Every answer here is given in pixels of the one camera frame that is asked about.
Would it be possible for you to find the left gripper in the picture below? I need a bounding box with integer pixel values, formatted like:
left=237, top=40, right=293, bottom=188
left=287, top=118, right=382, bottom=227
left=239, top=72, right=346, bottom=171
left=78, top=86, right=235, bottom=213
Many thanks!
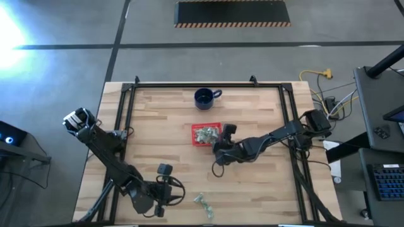
left=147, top=182, right=185, bottom=218

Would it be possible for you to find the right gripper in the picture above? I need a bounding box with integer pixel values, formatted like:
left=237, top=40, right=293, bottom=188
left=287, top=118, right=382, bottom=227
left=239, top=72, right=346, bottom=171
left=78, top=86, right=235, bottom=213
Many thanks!
left=212, top=137, right=246, bottom=166

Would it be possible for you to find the red slotted plastic basket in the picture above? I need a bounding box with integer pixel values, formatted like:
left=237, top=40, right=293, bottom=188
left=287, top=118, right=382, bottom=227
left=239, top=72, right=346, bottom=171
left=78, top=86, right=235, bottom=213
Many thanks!
left=191, top=122, right=223, bottom=148

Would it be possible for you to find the dark blue mug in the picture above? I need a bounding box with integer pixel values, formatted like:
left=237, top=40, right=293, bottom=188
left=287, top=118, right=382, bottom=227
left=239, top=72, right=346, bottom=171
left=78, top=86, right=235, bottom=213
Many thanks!
left=193, top=87, right=223, bottom=111

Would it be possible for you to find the white box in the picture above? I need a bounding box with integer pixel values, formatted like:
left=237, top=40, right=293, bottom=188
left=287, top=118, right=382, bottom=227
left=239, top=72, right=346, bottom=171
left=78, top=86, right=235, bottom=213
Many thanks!
left=322, top=139, right=343, bottom=178

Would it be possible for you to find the black power adapter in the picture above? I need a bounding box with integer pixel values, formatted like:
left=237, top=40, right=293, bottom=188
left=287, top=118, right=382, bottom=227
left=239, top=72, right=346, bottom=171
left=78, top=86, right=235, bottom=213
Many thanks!
left=323, top=96, right=337, bottom=112

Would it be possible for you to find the black hazard-striped floor mat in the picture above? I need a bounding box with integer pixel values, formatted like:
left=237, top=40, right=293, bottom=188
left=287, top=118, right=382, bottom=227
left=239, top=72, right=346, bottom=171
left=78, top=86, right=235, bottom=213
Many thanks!
left=173, top=0, right=292, bottom=28

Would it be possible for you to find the small black gadget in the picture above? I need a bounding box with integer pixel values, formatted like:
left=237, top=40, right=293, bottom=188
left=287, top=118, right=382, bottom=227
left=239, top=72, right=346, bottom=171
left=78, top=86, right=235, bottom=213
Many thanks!
left=373, top=124, right=391, bottom=140

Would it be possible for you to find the black desk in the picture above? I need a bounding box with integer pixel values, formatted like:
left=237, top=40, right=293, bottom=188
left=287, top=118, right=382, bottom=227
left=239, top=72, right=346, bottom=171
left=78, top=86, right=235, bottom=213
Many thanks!
left=326, top=132, right=404, bottom=227
left=353, top=65, right=404, bottom=154

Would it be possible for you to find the backlit black keyboard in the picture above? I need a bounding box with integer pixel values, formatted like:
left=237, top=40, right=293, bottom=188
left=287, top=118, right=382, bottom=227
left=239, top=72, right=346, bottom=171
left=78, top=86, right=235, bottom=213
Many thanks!
left=367, top=163, right=404, bottom=202

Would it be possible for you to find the black device with blue light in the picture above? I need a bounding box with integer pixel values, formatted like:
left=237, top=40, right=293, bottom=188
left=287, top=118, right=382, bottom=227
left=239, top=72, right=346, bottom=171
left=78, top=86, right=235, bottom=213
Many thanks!
left=0, top=120, right=28, bottom=148

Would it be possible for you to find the blue-lit screen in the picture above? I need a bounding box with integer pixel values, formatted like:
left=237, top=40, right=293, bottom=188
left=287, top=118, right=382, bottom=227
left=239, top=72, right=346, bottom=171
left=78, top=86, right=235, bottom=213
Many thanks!
left=383, top=105, right=404, bottom=124

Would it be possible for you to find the black monitor pole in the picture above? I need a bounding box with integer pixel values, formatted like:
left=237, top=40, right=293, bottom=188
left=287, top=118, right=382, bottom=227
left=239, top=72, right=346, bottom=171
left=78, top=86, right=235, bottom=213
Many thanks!
left=365, top=44, right=404, bottom=79

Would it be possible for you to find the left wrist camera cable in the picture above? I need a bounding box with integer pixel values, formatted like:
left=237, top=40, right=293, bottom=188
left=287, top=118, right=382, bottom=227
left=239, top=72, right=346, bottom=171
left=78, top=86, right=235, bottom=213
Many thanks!
left=156, top=175, right=186, bottom=207

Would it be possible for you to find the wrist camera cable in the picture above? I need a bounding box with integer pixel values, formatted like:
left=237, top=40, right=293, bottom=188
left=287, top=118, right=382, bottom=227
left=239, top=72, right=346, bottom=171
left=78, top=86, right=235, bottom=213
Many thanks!
left=156, top=175, right=186, bottom=207
left=211, top=160, right=225, bottom=178

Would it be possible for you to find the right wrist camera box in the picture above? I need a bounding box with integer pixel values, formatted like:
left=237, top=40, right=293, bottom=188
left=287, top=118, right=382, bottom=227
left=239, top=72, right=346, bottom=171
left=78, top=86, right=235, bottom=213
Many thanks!
left=222, top=123, right=238, bottom=143

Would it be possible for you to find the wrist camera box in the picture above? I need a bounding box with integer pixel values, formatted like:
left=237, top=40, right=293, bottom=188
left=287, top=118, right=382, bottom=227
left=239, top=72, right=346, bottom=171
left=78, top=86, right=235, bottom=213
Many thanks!
left=157, top=163, right=174, bottom=177
left=222, top=123, right=238, bottom=143

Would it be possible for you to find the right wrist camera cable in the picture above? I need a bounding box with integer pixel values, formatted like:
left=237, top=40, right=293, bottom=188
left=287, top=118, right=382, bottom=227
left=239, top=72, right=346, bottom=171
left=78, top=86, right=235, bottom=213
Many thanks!
left=211, top=160, right=225, bottom=178

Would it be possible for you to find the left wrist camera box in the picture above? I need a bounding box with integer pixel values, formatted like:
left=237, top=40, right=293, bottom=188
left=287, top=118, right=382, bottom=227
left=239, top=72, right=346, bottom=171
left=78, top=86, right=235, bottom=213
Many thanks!
left=157, top=163, right=174, bottom=177

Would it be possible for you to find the yellow extension cable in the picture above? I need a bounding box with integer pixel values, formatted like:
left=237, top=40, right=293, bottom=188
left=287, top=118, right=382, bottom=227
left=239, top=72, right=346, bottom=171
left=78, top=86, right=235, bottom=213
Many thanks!
left=299, top=68, right=360, bottom=115

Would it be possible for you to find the white cable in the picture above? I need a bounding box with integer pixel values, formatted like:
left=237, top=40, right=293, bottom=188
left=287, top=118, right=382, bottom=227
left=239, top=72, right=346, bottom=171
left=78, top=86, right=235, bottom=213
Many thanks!
left=328, top=89, right=359, bottom=116

